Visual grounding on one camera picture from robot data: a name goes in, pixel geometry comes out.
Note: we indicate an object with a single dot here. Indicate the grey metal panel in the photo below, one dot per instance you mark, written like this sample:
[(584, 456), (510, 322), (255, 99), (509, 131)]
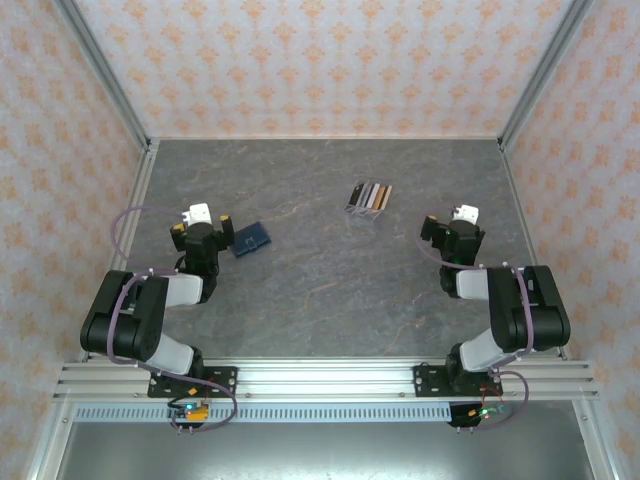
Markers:
[(320, 455)]

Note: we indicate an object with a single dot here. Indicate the aluminium side rail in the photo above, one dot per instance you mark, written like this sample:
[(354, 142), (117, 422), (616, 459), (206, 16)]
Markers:
[(137, 200), (515, 200)]

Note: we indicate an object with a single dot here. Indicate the aluminium mounting rail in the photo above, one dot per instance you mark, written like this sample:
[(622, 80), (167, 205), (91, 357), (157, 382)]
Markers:
[(325, 380)]

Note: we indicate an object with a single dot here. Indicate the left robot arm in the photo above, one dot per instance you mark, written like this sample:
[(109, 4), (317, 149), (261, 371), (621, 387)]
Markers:
[(125, 320)]

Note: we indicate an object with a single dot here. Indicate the aluminium frame post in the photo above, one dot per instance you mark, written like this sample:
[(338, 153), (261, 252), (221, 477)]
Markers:
[(100, 75), (545, 75)]

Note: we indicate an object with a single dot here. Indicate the grey card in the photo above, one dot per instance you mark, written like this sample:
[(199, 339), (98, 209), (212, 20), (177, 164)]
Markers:
[(372, 197)]

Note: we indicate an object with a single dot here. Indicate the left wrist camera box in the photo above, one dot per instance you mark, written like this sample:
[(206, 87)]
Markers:
[(198, 212)]

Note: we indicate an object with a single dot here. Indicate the white card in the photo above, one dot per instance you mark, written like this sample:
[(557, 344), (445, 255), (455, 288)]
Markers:
[(365, 196)]

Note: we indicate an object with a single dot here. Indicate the small controller circuit board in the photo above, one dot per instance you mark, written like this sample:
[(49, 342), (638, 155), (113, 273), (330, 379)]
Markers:
[(482, 414), (187, 411)]

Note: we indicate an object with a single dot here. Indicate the blue card holder wallet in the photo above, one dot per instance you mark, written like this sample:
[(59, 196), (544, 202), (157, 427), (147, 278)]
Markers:
[(251, 240)]

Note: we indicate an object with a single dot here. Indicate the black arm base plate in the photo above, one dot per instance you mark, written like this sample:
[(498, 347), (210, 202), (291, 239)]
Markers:
[(425, 380), (225, 380)]

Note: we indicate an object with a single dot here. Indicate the brown card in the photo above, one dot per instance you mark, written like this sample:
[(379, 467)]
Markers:
[(380, 197)]

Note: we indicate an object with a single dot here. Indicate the black and tan card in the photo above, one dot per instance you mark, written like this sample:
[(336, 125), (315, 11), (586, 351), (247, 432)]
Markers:
[(387, 198)]

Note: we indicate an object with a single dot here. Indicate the aluminium frame leg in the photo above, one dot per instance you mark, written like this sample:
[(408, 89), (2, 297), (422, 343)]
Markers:
[(50, 445), (595, 445)]

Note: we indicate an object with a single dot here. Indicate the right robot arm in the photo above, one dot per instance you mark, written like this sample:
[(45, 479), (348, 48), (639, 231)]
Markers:
[(540, 310)]

